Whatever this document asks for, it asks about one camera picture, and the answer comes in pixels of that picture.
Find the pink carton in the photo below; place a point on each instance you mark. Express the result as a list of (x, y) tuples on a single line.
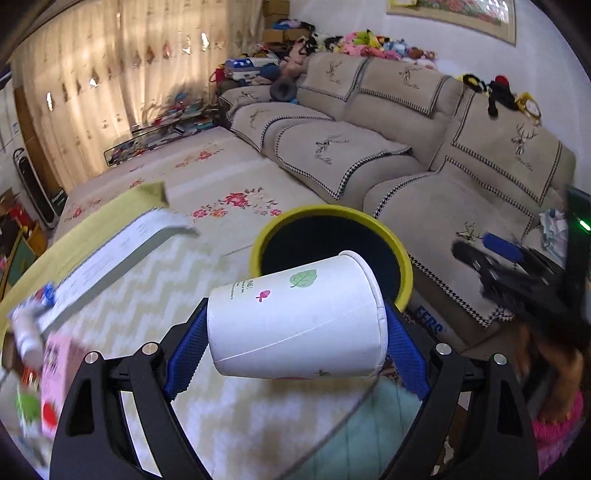
[(62, 358)]

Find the black tower fan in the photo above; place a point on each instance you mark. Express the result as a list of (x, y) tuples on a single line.
[(35, 189)]

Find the floral floor rug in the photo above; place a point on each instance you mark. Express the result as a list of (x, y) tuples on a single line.
[(227, 190)]

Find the person's right hand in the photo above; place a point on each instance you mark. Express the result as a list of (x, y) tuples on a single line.
[(566, 372)]

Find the stacked cardboard boxes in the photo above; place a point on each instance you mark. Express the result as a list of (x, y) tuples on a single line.
[(280, 27)]

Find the beige embroidered curtains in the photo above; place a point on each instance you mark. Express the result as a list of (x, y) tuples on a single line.
[(101, 70)]

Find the beige sofa with covers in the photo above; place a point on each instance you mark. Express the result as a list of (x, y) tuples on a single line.
[(417, 150)]

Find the white paper cup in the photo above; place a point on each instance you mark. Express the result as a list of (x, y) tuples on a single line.
[(326, 319)]

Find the low glass shelf with clutter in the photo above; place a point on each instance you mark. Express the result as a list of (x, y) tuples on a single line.
[(175, 126)]

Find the patterned green tablecloth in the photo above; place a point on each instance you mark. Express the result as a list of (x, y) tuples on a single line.
[(92, 440)]

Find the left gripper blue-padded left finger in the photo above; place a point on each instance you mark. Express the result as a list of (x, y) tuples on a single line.
[(183, 347)]

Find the pink sleeve forearm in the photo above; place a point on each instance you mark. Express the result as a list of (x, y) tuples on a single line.
[(554, 439)]

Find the framed floral picture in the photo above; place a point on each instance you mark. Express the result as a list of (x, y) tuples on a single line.
[(490, 17)]

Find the pile of plush toys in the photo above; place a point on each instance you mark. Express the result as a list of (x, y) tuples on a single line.
[(290, 57)]

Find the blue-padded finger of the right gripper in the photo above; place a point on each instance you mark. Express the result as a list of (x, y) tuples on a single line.
[(504, 248)]

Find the white supplement bottle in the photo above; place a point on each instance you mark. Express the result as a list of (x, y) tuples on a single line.
[(29, 342)]

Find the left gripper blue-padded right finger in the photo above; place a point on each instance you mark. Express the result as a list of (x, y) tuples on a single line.
[(404, 351)]

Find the yellow rimmed trash bin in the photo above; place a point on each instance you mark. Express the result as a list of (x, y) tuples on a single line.
[(313, 233)]

